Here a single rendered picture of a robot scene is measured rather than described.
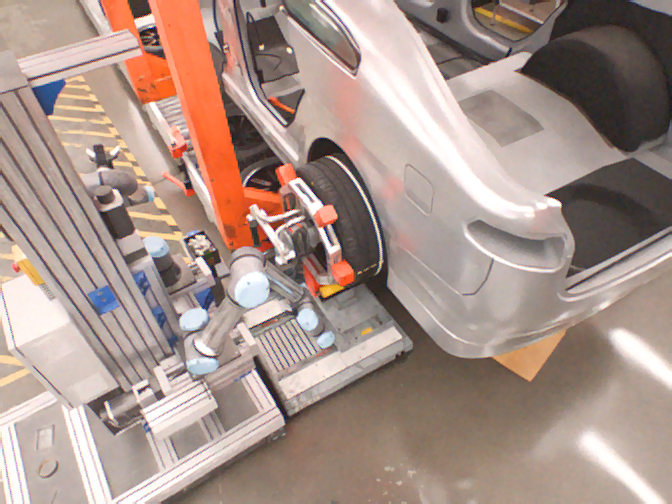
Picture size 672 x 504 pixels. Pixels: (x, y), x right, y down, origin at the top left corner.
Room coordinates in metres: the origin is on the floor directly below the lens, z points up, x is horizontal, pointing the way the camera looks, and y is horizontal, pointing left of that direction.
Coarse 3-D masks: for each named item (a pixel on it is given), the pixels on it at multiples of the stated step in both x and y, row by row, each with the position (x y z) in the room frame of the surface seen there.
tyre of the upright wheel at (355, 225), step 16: (320, 160) 2.02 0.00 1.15; (304, 176) 1.94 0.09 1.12; (320, 176) 1.86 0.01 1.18; (336, 176) 1.86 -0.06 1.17; (320, 192) 1.79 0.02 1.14; (336, 192) 1.77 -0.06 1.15; (352, 192) 1.77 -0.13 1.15; (368, 192) 1.77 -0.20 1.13; (336, 208) 1.69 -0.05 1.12; (352, 208) 1.70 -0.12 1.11; (336, 224) 1.67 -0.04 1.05; (352, 224) 1.65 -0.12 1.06; (368, 224) 1.66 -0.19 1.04; (352, 240) 1.60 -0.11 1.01; (368, 240) 1.62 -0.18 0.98; (384, 240) 1.64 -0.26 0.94; (352, 256) 1.57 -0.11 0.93; (368, 256) 1.59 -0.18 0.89; (384, 256) 1.63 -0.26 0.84; (368, 272) 1.60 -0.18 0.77
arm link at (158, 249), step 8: (144, 240) 1.67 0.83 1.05; (152, 240) 1.67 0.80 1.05; (160, 240) 1.67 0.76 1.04; (152, 248) 1.61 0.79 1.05; (160, 248) 1.62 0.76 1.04; (168, 248) 1.66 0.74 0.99; (152, 256) 1.59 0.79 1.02; (160, 256) 1.60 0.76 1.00; (168, 256) 1.63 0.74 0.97; (160, 264) 1.59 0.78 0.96; (168, 264) 1.61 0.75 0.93
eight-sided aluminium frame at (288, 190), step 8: (288, 184) 1.91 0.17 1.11; (296, 184) 1.89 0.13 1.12; (304, 184) 1.88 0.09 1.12; (280, 192) 2.03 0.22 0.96; (288, 192) 1.93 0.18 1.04; (296, 192) 1.84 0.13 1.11; (304, 192) 1.86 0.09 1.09; (304, 200) 1.77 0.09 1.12; (312, 200) 1.78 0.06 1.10; (312, 208) 1.71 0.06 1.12; (320, 208) 1.72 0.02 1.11; (312, 216) 1.69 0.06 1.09; (320, 232) 1.64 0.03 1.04; (328, 232) 1.66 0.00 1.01; (328, 240) 1.61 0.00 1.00; (336, 240) 1.62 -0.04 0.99; (328, 248) 1.58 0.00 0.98; (336, 248) 1.59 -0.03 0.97; (304, 256) 1.88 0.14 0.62; (312, 256) 1.88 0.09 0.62; (328, 256) 1.57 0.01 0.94; (336, 256) 1.59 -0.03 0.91; (328, 264) 1.59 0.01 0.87; (312, 272) 1.77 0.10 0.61; (320, 272) 1.78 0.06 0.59; (328, 272) 1.59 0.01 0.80; (320, 280) 1.69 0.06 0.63; (328, 280) 1.59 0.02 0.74
